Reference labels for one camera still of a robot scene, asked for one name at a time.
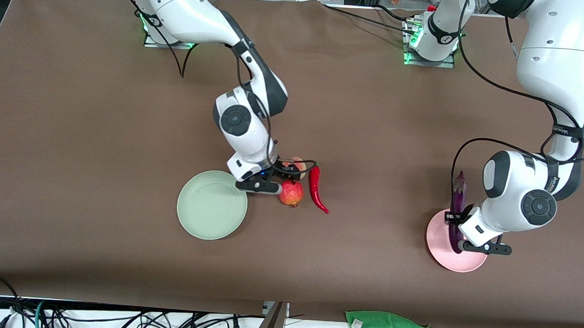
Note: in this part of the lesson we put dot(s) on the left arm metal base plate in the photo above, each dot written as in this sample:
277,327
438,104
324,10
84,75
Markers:
446,65

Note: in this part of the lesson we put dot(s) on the aluminium profile post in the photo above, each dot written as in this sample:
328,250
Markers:
272,326

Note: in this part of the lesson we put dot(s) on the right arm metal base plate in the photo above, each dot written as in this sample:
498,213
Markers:
154,43

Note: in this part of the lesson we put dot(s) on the light green round plate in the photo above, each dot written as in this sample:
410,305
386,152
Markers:
211,210

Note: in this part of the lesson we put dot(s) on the peach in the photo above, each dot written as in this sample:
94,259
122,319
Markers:
300,160

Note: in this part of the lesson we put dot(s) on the brown table cover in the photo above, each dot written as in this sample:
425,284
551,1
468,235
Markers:
72,223

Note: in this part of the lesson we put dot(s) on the purple eggplant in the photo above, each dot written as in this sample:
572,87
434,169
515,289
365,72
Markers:
458,191

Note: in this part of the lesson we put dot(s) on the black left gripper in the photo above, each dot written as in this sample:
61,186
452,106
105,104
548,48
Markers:
459,216

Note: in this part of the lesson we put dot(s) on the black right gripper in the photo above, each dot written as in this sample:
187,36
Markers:
281,169

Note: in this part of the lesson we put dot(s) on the red chili pepper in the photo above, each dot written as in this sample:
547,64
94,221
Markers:
314,184

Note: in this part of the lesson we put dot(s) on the red pomegranate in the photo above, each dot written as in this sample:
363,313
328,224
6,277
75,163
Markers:
291,194

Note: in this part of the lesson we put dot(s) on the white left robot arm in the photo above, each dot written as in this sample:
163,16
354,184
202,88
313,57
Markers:
553,47

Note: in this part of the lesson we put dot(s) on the pink round plate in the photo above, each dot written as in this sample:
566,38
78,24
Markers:
439,239

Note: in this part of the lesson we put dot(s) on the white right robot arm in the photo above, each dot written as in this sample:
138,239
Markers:
190,11

